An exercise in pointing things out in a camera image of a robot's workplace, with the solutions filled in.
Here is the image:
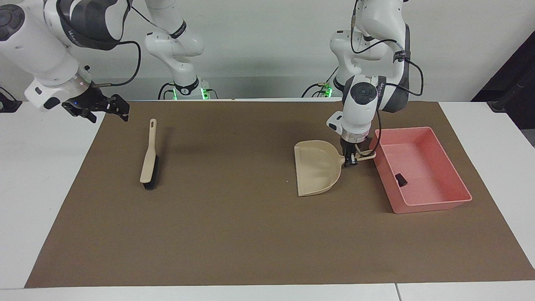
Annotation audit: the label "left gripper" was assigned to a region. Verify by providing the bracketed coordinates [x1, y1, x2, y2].
[340, 135, 372, 167]

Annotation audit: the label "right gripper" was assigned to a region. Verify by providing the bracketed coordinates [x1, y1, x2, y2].
[62, 85, 130, 124]

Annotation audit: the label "beige plastic dustpan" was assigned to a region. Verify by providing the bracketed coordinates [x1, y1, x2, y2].
[294, 140, 377, 197]

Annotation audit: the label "pink plastic bin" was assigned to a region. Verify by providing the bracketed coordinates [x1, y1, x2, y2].
[373, 127, 473, 214]

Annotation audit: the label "beige hand brush black bristles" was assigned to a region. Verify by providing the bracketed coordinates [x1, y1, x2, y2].
[139, 118, 160, 191]

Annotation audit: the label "black stand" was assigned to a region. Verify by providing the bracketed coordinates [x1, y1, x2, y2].
[471, 41, 535, 131]
[0, 87, 23, 113]

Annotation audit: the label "black cable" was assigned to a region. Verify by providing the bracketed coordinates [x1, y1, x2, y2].
[357, 107, 383, 156]
[385, 58, 425, 98]
[129, 1, 160, 28]
[158, 82, 177, 100]
[350, 0, 404, 55]
[91, 40, 142, 88]
[301, 67, 340, 98]

